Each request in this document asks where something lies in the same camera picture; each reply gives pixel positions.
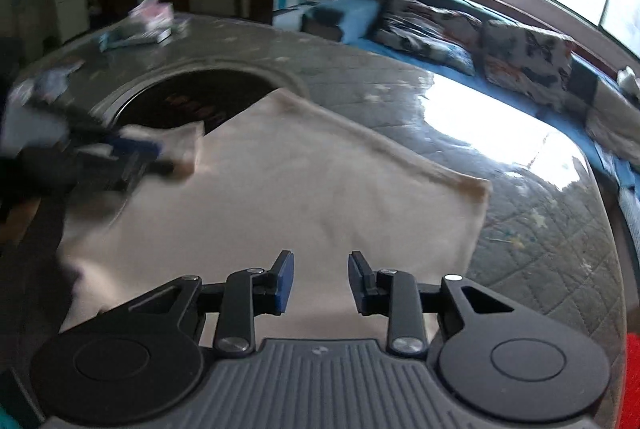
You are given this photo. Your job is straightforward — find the cream beige garment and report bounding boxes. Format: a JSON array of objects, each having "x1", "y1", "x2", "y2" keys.
[{"x1": 61, "y1": 89, "x2": 491, "y2": 339}]

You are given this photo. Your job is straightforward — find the grey rolled socks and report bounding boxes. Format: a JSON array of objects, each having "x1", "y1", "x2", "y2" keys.
[{"x1": 9, "y1": 61, "x2": 84, "y2": 106}]

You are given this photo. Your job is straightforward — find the black round induction cooktop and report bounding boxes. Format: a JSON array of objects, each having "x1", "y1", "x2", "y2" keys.
[{"x1": 112, "y1": 68, "x2": 281, "y2": 136}]

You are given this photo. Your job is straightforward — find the flat teal box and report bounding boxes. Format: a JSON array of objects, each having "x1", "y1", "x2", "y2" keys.
[{"x1": 98, "y1": 28, "x2": 171, "y2": 52}]

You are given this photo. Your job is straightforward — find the pink tissue box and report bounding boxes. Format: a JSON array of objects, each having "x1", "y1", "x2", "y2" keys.
[{"x1": 127, "y1": 0, "x2": 175, "y2": 41}]

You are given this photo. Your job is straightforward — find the grey star quilted tablecloth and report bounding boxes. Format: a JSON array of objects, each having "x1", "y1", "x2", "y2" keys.
[{"x1": 23, "y1": 16, "x2": 626, "y2": 426}]

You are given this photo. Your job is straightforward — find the left butterfly print pillow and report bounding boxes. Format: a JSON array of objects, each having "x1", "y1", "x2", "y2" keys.
[{"x1": 373, "y1": 0, "x2": 483, "y2": 76}]

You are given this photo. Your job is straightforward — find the butterfly print pillow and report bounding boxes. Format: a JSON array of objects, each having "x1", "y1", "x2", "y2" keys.
[
  {"x1": 373, "y1": 0, "x2": 483, "y2": 76},
  {"x1": 482, "y1": 20, "x2": 575, "y2": 112}
]

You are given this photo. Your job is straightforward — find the near red plastic stool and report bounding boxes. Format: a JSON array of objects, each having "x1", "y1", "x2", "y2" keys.
[{"x1": 618, "y1": 333, "x2": 640, "y2": 429}]

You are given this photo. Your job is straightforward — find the right butterfly print pillow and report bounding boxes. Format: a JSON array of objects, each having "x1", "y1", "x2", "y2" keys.
[{"x1": 482, "y1": 20, "x2": 575, "y2": 112}]

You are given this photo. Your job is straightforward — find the grey plain pillow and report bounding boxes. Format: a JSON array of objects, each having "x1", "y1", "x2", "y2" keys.
[{"x1": 586, "y1": 78, "x2": 640, "y2": 167}]

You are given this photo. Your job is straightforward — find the panda plush toy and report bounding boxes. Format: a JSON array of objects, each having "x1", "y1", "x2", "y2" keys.
[{"x1": 616, "y1": 66, "x2": 640, "y2": 101}]

